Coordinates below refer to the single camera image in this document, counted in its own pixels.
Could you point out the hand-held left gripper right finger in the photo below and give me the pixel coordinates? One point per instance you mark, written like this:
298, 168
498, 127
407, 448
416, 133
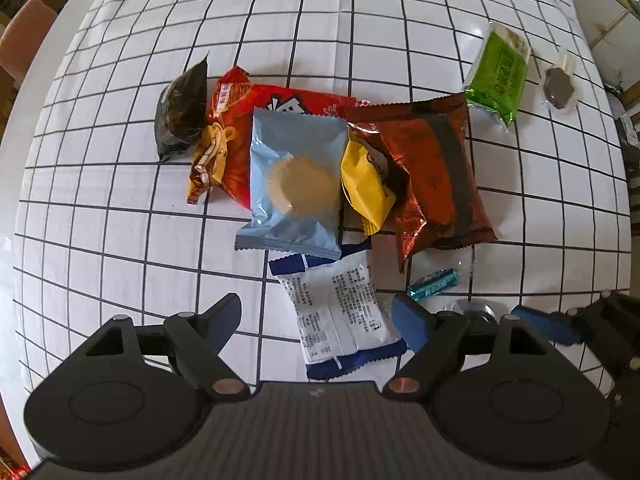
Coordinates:
410, 322

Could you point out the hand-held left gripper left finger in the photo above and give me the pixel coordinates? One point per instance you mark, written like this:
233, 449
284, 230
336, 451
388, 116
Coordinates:
225, 312

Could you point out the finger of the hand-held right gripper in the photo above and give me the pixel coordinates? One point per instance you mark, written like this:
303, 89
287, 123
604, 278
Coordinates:
545, 325

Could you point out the white and blue snack packet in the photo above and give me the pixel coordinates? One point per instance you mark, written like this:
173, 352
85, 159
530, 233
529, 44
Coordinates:
340, 310

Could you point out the red orange snack packet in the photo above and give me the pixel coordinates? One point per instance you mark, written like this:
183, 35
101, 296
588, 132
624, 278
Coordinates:
232, 125

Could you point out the green cracker packet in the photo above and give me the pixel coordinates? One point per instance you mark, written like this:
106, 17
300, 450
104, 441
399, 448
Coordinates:
497, 77

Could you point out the teal wrapped candy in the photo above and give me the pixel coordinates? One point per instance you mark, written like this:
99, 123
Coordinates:
432, 285

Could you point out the clear wrapped candy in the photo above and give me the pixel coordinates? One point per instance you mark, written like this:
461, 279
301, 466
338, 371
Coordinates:
475, 307

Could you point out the light blue pastry packet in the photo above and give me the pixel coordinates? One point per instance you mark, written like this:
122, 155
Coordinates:
295, 190

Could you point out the white black checked tablecloth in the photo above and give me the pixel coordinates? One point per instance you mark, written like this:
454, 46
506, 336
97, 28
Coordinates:
125, 210

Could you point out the small yellow snack packet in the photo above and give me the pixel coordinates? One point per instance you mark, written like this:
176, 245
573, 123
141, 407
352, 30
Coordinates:
365, 180

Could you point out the brown red foil packet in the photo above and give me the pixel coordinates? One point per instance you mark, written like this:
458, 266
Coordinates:
430, 170

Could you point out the black snack packet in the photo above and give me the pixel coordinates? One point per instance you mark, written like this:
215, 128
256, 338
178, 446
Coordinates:
180, 110

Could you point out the clear wrapped dark cookie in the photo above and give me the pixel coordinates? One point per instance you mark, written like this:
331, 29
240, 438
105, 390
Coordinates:
557, 85

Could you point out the white wooden cabinet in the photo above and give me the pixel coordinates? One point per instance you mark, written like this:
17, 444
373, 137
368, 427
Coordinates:
605, 25

